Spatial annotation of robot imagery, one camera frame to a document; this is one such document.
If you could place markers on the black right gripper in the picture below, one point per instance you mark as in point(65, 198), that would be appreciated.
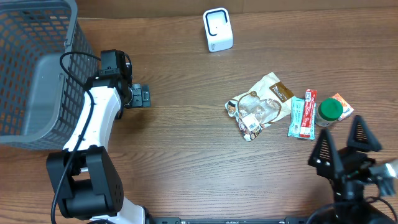
point(348, 159)

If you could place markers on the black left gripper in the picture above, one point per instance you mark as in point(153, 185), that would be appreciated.
point(140, 96)

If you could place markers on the orange tissue pack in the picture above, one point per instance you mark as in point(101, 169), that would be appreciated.
point(347, 108)

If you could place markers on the green lidded can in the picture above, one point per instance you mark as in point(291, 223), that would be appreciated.
point(328, 112)

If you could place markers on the red white stick pack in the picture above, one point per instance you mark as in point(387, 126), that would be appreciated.
point(306, 127)

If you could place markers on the teal snack bag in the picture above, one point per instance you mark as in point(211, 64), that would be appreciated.
point(296, 119)

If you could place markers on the brown white snack pouch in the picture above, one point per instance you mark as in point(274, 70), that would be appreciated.
point(265, 103)

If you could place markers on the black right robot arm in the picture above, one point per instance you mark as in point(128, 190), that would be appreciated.
point(353, 203)

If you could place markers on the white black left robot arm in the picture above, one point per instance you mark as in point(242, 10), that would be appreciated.
point(85, 182)

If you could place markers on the white barcode scanner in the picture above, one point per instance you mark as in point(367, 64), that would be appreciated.
point(218, 30)

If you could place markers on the grey plastic basket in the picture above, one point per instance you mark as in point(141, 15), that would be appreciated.
point(45, 59)

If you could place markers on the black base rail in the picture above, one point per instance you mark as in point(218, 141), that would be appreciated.
point(177, 220)

